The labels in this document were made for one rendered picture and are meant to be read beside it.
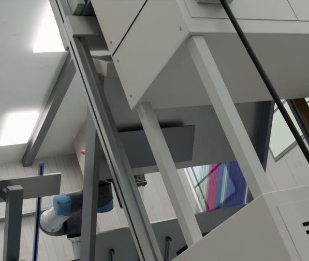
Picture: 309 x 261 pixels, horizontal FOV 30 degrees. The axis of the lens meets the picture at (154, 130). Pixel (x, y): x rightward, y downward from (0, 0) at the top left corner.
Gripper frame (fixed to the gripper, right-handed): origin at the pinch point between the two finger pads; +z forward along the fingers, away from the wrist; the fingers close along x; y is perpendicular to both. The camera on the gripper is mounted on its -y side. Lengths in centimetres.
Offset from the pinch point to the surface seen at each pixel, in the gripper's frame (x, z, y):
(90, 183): -21.0, 5.8, 4.3
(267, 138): 47.5, 8.7, 11.6
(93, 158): -21.0, 8.4, 11.8
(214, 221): 30.9, -2.0, -17.5
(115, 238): -9.7, -1.7, -16.2
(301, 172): 478, -382, -95
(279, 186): 481, -427, -121
